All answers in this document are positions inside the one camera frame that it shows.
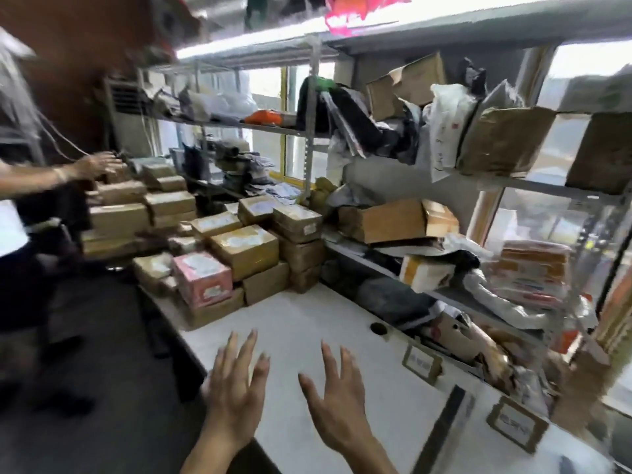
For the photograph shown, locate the person's right hand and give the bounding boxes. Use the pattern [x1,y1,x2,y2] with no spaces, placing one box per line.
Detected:
[297,340,376,458]

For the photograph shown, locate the person's left hand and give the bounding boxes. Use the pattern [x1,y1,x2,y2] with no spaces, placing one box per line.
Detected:
[199,329,272,453]

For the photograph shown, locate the brown cardboard sign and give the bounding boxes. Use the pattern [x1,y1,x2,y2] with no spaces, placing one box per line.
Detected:
[486,395,550,455]
[401,342,444,387]

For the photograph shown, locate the clear acrylic divider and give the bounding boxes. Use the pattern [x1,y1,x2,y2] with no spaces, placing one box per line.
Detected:
[412,384,476,474]

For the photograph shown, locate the pink printed parcel box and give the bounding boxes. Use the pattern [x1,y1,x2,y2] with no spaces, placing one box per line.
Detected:
[172,250,234,310]

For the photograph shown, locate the pile of cardboard parcels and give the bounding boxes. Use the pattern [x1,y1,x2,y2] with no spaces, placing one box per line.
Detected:
[81,162,199,261]
[132,194,328,332]

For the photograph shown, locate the dark grey plastic mailer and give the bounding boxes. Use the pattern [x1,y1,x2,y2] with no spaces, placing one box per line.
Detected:
[353,276,441,332]

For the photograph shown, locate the beige storage basket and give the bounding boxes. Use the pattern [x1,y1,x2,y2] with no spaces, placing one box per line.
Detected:
[434,313,483,365]

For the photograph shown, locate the white foam box yellow tape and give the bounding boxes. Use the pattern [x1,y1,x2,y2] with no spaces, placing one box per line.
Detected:
[398,255,458,295]

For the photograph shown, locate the black plastic bag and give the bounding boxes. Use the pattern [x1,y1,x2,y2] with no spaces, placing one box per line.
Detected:
[444,250,481,275]

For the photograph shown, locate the large yellow-taped cardboard box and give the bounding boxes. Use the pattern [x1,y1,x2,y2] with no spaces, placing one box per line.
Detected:
[338,198,461,246]

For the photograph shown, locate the white woven sack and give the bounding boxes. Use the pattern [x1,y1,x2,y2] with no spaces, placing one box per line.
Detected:
[461,269,599,332]

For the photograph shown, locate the pile of grey plastic mailers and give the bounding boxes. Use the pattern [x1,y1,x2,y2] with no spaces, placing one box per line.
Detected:
[244,152,303,201]

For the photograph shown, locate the olive yellow bag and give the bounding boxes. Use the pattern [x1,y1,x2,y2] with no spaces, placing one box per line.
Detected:
[308,177,340,219]

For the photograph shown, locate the crumpled grey plastic bag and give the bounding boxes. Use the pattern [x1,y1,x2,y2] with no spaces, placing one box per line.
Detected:
[325,182,382,209]

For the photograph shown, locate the orange white wrapped bundle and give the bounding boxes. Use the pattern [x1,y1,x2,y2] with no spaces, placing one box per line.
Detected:
[486,240,575,310]

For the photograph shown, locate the tall narrow cardboard piece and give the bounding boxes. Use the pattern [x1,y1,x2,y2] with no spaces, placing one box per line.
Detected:
[550,340,614,436]

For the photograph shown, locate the yellow framed window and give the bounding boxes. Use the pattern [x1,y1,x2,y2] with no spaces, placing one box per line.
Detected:
[246,63,338,187]

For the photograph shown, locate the grey metal shelf rack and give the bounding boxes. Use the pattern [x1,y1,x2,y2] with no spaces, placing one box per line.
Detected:
[143,43,318,204]
[296,0,632,390]

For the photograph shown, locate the orange plastic mailer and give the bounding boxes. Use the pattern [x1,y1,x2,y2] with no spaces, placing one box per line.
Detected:
[244,109,286,128]

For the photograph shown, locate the black plastic bags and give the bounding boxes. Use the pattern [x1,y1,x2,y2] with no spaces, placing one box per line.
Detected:
[296,76,421,165]

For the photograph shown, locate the white standing air conditioner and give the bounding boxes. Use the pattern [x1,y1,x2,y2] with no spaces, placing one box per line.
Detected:
[103,78,160,159]

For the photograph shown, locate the white hanging plastic bag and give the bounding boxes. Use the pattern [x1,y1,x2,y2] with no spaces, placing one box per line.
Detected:
[428,83,479,184]

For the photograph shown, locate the cardboard box on rack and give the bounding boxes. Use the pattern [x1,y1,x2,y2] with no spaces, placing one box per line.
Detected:
[456,105,559,177]
[565,111,632,197]

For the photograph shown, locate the torn open cardboard box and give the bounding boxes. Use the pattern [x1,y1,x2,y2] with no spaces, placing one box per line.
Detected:
[365,51,449,122]

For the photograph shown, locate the white tube light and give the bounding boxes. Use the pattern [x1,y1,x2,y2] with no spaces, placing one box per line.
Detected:
[175,0,544,61]

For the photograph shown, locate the pink plastic bag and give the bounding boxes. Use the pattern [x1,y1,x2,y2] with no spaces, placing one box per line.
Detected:
[323,0,411,36]

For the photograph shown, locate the glass storefront with taped frame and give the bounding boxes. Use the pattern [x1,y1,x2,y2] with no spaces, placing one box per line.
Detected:
[466,39,632,416]

